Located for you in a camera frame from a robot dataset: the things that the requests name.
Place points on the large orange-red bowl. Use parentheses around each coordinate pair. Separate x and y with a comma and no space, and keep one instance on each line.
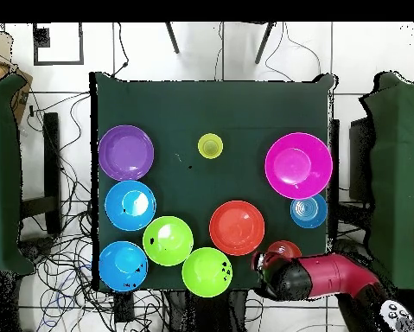
(237,228)

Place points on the long black bar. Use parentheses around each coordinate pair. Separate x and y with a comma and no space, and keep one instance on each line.
(52,155)

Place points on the large blue bowl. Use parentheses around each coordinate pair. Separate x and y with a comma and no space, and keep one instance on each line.
(130,205)
(123,266)

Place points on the dark green tablecloth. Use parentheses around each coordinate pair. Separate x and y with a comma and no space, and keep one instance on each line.
(210,107)

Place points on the green bowl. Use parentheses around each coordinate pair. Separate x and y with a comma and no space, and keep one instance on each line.
(207,272)
(168,241)

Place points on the purple bowl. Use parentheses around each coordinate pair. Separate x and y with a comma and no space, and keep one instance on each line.
(126,152)

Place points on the black stand with knob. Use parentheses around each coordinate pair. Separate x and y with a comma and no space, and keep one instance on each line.
(37,249)

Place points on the black tripod leg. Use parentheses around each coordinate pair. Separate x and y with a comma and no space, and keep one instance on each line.
(264,43)
(172,38)

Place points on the small orange bowl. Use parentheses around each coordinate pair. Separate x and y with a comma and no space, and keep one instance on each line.
(284,248)

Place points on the small blue bowl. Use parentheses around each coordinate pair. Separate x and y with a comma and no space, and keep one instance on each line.
(308,211)

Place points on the large pink bowl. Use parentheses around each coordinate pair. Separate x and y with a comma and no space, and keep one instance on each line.
(298,166)

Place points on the black box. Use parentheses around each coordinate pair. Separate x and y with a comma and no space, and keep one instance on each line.
(360,159)

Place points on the green covered side table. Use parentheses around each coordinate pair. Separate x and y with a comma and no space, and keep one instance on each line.
(396,173)
(2,173)

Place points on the yellow plastic cup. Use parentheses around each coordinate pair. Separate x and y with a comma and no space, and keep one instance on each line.
(210,146)

